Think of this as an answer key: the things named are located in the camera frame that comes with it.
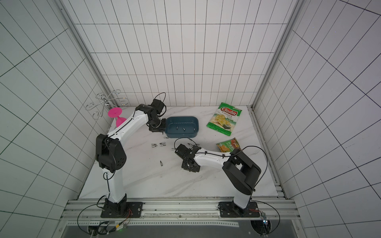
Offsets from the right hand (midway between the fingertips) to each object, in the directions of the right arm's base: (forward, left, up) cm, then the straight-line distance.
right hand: (183, 169), depth 87 cm
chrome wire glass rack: (+26, +45, +30) cm, 60 cm away
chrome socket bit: (+29, +2, +2) cm, 29 cm away
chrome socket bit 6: (+14, +21, +2) cm, 25 cm away
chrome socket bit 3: (+21, +15, +1) cm, 26 cm away
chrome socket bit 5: (+15, +22, +1) cm, 27 cm away
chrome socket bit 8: (+3, +14, +1) cm, 14 cm away
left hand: (+18, +14, +13) cm, 26 cm away
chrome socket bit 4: (+16, +16, +2) cm, 23 cm away
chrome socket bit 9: (+17, -7, +1) cm, 18 cm away
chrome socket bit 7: (+14, +8, -1) cm, 16 cm away
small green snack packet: (+17, -28, +2) cm, 33 cm away
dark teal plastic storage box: (+31, +4, +1) cm, 31 cm away
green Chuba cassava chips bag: (+40, -27, +2) cm, 49 cm away
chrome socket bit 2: (+29, -5, +2) cm, 29 cm away
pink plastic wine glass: (+18, +37, +30) cm, 51 cm away
